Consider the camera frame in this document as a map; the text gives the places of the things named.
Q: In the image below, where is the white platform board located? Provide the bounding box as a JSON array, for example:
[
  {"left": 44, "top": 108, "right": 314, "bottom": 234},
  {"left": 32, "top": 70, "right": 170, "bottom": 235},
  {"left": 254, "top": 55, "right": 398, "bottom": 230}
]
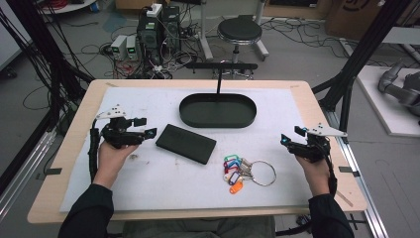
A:
[{"left": 356, "top": 64, "right": 420, "bottom": 139}]

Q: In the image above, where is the black metal frame post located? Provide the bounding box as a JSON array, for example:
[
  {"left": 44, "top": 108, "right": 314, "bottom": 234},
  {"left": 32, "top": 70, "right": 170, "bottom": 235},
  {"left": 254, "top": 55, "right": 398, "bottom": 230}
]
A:
[{"left": 311, "top": 0, "right": 412, "bottom": 134}]

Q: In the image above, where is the key ring with coloured tags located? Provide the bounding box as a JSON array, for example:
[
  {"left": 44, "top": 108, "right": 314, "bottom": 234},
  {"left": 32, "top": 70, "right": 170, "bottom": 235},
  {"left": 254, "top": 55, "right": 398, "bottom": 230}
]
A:
[{"left": 222, "top": 154, "right": 277, "bottom": 195}]

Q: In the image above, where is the white power strip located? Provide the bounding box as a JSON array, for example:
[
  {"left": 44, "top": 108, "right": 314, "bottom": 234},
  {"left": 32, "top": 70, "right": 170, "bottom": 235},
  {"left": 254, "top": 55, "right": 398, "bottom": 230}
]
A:
[{"left": 146, "top": 3, "right": 163, "bottom": 19}]

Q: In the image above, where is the black round stool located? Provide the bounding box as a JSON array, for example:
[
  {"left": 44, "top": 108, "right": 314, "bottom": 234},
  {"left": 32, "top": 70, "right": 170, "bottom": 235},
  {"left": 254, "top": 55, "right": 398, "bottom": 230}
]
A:
[{"left": 216, "top": 15, "right": 264, "bottom": 64}]

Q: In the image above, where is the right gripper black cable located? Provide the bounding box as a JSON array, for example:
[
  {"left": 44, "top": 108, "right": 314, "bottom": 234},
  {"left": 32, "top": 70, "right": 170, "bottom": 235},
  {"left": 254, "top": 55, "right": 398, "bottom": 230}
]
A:
[{"left": 275, "top": 154, "right": 339, "bottom": 237}]

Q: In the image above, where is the black oval tray with hanger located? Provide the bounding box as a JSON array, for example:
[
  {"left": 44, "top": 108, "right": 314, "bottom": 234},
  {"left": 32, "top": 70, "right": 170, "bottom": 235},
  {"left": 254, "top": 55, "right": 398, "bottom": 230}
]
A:
[{"left": 178, "top": 61, "right": 259, "bottom": 129}]

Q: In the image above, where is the black computer tower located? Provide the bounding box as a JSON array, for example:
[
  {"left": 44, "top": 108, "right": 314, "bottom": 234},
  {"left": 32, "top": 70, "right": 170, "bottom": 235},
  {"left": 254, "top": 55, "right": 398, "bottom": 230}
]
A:
[{"left": 136, "top": 4, "right": 181, "bottom": 66}]

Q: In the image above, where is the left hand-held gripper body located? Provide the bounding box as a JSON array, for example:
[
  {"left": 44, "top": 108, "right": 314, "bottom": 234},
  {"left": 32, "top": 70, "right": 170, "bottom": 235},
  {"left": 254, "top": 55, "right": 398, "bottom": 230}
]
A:
[{"left": 95, "top": 104, "right": 147, "bottom": 150}]

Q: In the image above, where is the white table mat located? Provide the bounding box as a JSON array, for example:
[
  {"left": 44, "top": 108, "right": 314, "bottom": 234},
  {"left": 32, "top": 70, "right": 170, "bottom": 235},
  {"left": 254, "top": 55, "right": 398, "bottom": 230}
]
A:
[{"left": 58, "top": 86, "right": 315, "bottom": 213}]

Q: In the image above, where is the black tape strip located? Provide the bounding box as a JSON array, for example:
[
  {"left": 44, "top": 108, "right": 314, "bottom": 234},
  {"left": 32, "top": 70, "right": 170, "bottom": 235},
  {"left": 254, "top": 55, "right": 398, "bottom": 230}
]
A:
[
  {"left": 35, "top": 167, "right": 63, "bottom": 181},
  {"left": 338, "top": 166, "right": 362, "bottom": 179}
]

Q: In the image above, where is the black wallet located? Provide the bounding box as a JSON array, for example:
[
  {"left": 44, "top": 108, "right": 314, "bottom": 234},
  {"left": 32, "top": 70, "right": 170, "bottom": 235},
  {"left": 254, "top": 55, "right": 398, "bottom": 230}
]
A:
[{"left": 155, "top": 123, "right": 218, "bottom": 166}]

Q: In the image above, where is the aluminium rail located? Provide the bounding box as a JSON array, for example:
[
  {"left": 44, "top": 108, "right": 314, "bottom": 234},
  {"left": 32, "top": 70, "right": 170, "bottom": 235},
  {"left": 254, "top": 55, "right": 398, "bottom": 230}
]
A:
[
  {"left": 324, "top": 108, "right": 390, "bottom": 238},
  {"left": 0, "top": 128, "right": 57, "bottom": 221}
]

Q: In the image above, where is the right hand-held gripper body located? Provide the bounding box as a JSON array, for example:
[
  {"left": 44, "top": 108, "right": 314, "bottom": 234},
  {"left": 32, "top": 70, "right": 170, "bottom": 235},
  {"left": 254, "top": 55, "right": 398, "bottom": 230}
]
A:
[{"left": 286, "top": 122, "right": 349, "bottom": 164}]

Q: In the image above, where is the cardboard box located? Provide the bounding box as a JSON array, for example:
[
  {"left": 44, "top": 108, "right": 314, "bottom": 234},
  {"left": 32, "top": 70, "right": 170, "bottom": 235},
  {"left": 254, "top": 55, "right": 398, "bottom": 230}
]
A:
[{"left": 324, "top": 0, "right": 385, "bottom": 42}]

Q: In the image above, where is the person's right hand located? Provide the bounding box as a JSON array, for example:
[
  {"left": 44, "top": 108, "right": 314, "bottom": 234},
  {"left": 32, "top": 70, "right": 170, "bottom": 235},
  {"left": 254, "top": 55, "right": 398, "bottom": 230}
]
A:
[{"left": 294, "top": 154, "right": 332, "bottom": 198}]

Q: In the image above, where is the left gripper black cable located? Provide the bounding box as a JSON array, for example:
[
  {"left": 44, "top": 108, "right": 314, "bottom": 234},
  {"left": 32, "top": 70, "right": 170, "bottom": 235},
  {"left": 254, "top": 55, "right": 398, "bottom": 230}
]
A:
[{"left": 87, "top": 118, "right": 101, "bottom": 183}]

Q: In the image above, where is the grey power supply unit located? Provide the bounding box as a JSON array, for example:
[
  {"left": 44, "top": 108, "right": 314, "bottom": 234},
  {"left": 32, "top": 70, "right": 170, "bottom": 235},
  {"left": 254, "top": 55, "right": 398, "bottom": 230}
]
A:
[
  {"left": 110, "top": 34, "right": 129, "bottom": 61},
  {"left": 125, "top": 35, "right": 140, "bottom": 61}
]

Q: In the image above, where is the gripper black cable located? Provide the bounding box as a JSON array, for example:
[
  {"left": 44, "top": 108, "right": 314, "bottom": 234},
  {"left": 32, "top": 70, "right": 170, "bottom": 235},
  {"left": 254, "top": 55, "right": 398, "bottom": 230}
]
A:
[
  {"left": 87, "top": 118, "right": 101, "bottom": 183},
  {"left": 275, "top": 154, "right": 339, "bottom": 237}
]

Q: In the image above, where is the black cable bundle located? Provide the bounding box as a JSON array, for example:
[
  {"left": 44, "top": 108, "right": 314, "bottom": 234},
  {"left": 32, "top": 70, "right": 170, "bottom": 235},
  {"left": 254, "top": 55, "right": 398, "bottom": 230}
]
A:
[{"left": 0, "top": 0, "right": 96, "bottom": 133}]

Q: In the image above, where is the person's left hand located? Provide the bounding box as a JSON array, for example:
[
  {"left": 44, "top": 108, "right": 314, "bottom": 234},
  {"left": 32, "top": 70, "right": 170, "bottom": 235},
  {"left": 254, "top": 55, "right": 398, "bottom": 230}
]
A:
[{"left": 93, "top": 140, "right": 140, "bottom": 190}]

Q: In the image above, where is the wooden table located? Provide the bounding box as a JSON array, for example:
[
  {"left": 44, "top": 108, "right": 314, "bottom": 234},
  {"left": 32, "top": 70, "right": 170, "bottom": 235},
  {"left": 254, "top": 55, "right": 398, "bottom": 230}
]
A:
[{"left": 27, "top": 78, "right": 368, "bottom": 225}]

